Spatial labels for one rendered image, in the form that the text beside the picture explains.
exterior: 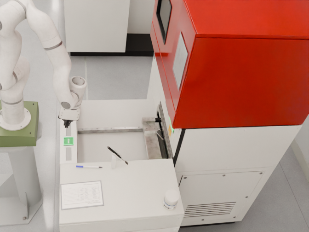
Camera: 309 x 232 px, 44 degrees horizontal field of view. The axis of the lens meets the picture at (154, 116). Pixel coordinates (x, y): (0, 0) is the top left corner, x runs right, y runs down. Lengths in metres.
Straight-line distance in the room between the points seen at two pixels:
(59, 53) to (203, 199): 1.43
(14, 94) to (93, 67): 2.02
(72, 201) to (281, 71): 1.19
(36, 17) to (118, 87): 2.27
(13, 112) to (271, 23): 1.44
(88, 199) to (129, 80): 2.21
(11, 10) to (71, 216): 0.98
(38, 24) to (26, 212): 1.70
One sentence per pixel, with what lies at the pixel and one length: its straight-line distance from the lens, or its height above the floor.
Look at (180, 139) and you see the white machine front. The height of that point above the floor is 1.14.
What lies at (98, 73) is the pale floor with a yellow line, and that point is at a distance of 4.04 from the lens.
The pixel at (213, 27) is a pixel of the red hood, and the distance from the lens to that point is 1.63.
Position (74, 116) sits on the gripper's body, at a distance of 2.00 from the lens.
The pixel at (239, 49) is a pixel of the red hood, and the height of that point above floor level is 1.74.
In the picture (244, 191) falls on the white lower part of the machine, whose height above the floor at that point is 0.54.
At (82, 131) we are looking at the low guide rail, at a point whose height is 0.84.
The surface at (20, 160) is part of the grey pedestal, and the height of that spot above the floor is 0.60.
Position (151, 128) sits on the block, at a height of 0.91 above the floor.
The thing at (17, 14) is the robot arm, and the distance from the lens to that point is 1.82.
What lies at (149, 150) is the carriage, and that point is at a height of 0.88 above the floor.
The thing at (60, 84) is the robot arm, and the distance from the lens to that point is 1.78.
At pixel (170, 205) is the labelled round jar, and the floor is 1.02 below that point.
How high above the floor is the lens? 2.69
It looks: 47 degrees down
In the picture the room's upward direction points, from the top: 11 degrees clockwise
